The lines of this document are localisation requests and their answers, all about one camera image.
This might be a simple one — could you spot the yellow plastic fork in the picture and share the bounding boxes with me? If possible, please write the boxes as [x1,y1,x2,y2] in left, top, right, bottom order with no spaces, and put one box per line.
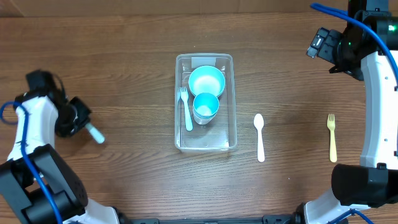
[326,114,337,162]

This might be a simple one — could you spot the pink plastic cup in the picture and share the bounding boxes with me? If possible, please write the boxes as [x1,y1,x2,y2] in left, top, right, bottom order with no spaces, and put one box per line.
[197,120,210,125]

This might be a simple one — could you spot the pale green plastic fork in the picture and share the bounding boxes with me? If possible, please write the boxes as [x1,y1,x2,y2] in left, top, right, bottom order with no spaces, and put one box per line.
[85,123,105,144]

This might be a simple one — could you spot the blue plastic cup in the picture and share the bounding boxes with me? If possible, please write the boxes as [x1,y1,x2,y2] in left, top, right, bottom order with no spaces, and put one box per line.
[193,93,220,118]

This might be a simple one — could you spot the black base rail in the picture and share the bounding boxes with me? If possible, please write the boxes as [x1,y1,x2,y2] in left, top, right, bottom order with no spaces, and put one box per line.
[121,213,306,224]

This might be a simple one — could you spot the green plastic cup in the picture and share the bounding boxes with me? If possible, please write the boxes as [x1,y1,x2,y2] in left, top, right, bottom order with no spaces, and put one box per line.
[193,114,214,122]

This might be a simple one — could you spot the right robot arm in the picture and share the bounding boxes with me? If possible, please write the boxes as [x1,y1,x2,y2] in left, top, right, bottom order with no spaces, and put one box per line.
[291,2,397,223]

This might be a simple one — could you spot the pink plastic spoon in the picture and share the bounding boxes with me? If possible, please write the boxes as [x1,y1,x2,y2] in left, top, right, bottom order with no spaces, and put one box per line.
[254,113,265,162]

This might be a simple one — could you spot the blue plastic bowl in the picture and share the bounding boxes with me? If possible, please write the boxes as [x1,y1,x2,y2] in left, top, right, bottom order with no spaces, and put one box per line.
[188,65,226,97]

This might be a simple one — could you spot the light blue plastic fork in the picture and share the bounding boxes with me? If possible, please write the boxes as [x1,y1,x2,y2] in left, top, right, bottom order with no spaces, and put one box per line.
[180,87,193,131]

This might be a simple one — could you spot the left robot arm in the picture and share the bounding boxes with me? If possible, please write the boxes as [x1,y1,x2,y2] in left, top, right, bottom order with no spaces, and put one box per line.
[1,96,119,223]

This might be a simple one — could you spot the clear plastic container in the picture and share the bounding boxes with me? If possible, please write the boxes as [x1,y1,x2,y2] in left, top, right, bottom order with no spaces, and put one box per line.
[175,53,237,152]

